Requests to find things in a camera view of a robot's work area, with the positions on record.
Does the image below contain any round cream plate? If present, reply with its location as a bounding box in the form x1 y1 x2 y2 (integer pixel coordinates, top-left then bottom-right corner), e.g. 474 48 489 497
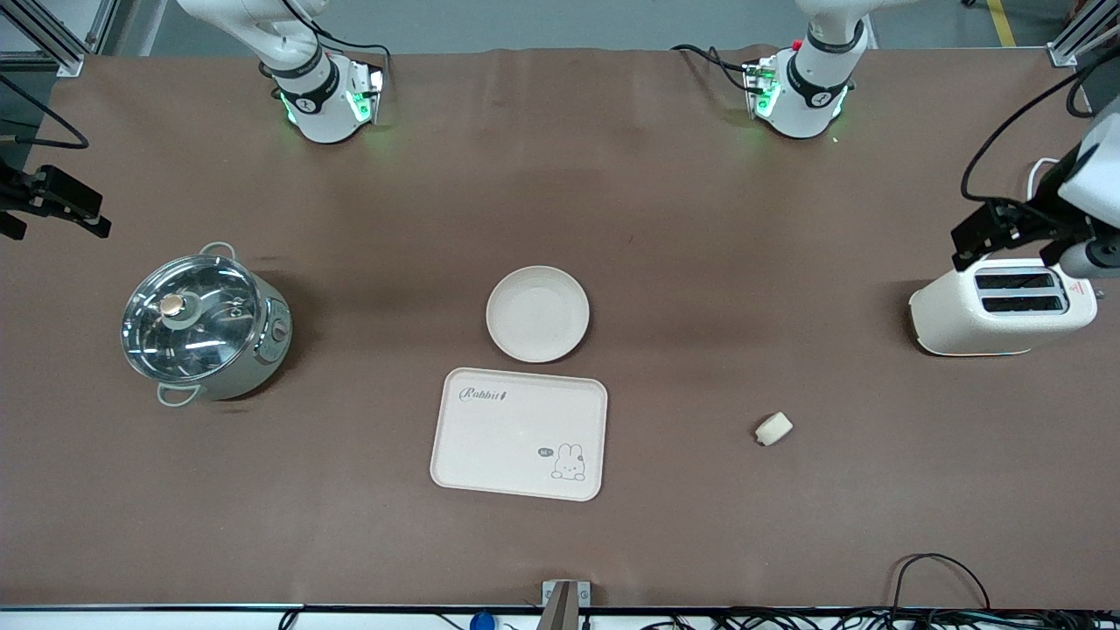
486 265 591 364

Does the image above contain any cream two-slot toaster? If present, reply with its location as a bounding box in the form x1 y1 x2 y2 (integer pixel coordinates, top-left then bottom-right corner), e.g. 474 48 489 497
908 258 1099 357

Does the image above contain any glass pot lid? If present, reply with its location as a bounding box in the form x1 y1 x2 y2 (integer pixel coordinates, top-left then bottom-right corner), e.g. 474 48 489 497
121 255 268 383

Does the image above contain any pale green electric pot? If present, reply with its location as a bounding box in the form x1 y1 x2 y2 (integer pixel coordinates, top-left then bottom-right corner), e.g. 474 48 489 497
121 242 293 408

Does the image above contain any brown table cover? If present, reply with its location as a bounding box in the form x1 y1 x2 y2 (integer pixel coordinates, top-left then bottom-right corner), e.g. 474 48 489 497
0 44 1120 611

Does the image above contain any cream rabbit print tray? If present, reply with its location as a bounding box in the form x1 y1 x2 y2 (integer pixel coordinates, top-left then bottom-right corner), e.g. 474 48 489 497
430 367 609 502

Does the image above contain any white toaster power cable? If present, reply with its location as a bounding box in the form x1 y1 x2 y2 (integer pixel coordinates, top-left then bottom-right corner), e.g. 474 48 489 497
1025 156 1063 207

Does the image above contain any aluminium frame post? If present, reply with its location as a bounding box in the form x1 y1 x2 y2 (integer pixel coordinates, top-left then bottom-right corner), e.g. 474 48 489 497
0 0 119 78
1048 0 1120 67

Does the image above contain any black arm base cable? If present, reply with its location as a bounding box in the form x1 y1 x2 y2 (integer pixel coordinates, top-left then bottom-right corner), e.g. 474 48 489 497
672 44 762 93

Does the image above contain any black looped cable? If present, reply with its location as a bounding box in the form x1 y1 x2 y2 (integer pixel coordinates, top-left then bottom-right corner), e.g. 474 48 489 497
888 553 992 613

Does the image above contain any black cable bundle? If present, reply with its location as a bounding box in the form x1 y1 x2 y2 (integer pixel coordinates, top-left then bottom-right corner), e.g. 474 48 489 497
612 608 1120 630

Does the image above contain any grey metal bracket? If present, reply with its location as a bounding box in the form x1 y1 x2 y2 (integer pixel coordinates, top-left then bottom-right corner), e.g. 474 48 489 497
542 580 592 630

